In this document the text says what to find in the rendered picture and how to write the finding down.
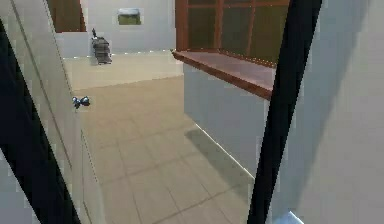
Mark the pale room door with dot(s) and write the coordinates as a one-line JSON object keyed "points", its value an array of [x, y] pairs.
{"points": [[50, 100]]}

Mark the brown wooden door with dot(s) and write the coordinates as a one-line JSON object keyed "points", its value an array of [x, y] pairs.
{"points": [[66, 15]]}

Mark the dark grey ribbed object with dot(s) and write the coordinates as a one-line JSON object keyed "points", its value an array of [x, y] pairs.
{"points": [[101, 49]]}

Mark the framed landscape picture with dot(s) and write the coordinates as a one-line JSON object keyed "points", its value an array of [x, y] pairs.
{"points": [[129, 16]]}

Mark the brown framed window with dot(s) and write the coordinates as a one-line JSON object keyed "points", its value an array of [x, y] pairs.
{"points": [[230, 43]]}

